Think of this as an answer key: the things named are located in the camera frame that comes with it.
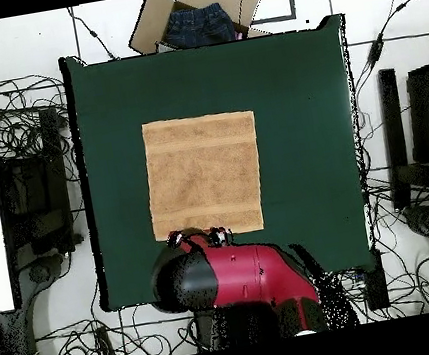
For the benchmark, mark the tan terry towel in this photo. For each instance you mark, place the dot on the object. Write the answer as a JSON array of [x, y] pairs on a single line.
[[203, 171]]

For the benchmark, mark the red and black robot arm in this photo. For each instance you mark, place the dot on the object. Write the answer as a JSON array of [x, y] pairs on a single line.
[[247, 277]]

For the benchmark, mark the dark green table cloth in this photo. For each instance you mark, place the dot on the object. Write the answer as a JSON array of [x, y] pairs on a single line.
[[304, 130]]

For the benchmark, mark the black computer tower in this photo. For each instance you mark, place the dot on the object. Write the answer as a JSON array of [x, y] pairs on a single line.
[[35, 195]]

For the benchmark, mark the black power strip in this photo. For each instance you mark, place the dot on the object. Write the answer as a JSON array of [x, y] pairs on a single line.
[[375, 280]]

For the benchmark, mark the blue denim jeans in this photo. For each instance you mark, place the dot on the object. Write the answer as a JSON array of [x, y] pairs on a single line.
[[199, 26]]

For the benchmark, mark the brown cardboard box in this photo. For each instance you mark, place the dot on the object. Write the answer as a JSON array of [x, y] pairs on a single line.
[[148, 26]]

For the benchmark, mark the narrow black panel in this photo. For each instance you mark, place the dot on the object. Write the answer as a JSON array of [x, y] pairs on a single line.
[[394, 135]]

